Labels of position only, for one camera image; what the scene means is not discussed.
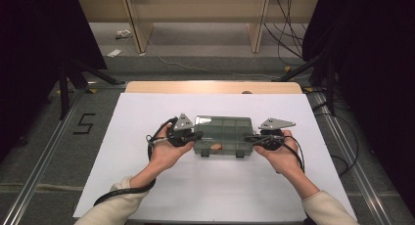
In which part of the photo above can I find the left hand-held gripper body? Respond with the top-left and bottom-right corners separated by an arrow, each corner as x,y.
165,112 -> 195,149

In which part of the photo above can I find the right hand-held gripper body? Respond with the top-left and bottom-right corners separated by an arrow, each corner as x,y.
257,116 -> 297,152

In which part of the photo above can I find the smoky transparent compartment box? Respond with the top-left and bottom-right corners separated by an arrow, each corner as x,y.
193,114 -> 254,158

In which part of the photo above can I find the person's right hand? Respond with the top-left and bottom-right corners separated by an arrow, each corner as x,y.
254,129 -> 306,178

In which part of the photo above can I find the person's left hand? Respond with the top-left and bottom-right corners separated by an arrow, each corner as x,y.
148,121 -> 196,171

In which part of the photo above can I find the light wooden table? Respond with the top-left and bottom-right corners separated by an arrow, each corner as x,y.
125,80 -> 303,95

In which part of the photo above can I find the black metal stand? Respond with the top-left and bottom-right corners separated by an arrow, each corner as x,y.
272,54 -> 338,117
58,58 -> 126,121

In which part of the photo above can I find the white flat floor object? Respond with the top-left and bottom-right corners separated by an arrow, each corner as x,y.
106,48 -> 123,59

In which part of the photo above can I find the white power strip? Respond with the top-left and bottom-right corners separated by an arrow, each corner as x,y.
115,28 -> 133,40

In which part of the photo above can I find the beige wooden desk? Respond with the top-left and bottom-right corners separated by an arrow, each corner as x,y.
77,0 -> 319,55

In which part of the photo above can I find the dark curtain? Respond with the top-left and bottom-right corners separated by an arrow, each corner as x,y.
0,0 -> 109,158
302,0 -> 415,216

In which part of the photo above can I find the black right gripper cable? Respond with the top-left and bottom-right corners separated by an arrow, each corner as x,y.
277,135 -> 306,174

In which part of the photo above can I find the white floor cable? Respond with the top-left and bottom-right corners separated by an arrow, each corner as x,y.
158,54 -> 279,80

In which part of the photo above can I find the black floor cable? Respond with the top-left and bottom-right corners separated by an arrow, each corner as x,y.
312,99 -> 360,178

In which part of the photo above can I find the metal floor rail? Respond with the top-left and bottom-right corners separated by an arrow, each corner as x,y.
0,96 -> 82,225
313,91 -> 393,225

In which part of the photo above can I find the bundle of black cables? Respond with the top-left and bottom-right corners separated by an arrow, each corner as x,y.
263,0 -> 315,61

